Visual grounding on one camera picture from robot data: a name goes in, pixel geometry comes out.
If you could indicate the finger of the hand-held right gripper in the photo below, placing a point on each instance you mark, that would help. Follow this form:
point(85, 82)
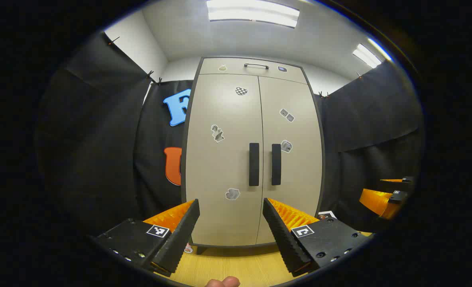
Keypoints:
point(407, 180)
point(379, 201)

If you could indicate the black backdrop cloth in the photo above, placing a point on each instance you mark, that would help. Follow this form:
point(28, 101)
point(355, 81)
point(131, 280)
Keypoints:
point(92, 139)

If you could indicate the large ceiling light panel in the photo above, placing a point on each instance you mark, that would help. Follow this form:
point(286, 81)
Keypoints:
point(254, 14)

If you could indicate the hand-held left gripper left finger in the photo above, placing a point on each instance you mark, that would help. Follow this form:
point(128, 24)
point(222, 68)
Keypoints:
point(180, 239)

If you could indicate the beige shoe cabinet door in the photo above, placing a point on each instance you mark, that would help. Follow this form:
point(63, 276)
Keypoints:
point(299, 179)
point(220, 167)

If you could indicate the white photo booklet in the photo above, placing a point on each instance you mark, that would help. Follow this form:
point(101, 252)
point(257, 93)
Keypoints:
point(327, 215)

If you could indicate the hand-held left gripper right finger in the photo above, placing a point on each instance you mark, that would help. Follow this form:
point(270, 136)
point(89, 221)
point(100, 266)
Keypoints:
point(284, 239)

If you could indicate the beige double-door shoe cabinet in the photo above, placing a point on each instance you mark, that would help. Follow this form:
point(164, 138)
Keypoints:
point(236, 67)

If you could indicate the small ceiling light panel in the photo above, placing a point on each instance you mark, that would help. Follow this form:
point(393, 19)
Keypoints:
point(366, 56)

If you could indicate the pink toy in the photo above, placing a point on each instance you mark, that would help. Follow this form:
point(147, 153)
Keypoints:
point(188, 248)

